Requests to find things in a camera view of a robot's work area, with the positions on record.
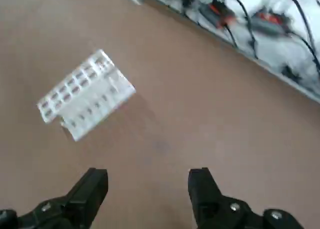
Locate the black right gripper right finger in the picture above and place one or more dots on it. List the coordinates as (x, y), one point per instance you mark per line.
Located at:
(207, 201)

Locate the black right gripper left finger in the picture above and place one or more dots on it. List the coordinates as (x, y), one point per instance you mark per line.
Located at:
(82, 196)

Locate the black and orange adapter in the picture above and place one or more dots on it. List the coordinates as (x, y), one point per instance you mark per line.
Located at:
(220, 14)
(270, 24)

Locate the white test tube rack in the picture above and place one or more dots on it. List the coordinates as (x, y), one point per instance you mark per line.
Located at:
(87, 101)

